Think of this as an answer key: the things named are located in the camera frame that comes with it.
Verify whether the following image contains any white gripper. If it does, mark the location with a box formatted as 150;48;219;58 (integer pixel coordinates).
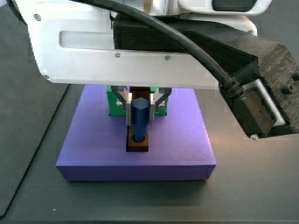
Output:
15;0;218;126

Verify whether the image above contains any blue hexagonal peg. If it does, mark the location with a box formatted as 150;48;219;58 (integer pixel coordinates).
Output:
134;97;150;143

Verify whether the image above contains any robot arm white silver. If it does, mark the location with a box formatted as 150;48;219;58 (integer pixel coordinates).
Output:
15;0;273;88

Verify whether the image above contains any brown slotted board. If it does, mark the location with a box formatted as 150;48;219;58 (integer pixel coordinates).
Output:
126;87;151;152

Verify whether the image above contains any purple base board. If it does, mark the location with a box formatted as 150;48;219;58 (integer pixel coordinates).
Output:
56;85;217;181

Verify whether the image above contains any green block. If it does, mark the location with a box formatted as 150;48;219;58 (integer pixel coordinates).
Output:
107;87;168;116

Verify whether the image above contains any black cable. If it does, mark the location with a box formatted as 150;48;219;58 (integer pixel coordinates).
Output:
70;0;246;102

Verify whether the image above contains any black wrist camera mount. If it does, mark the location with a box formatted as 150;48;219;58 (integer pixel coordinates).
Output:
112;13;299;139

